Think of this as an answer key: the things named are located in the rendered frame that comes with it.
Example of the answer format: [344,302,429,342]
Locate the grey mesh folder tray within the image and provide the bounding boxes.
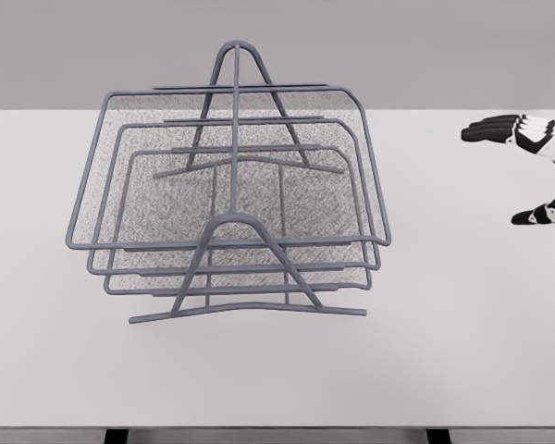
[103,144,372,295]
[86,117,382,276]
[65,85,393,252]

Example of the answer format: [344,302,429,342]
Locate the grey wire tray rack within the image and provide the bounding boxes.
[129,41,368,325]

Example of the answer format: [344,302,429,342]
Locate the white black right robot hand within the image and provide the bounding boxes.
[461,112,555,227]

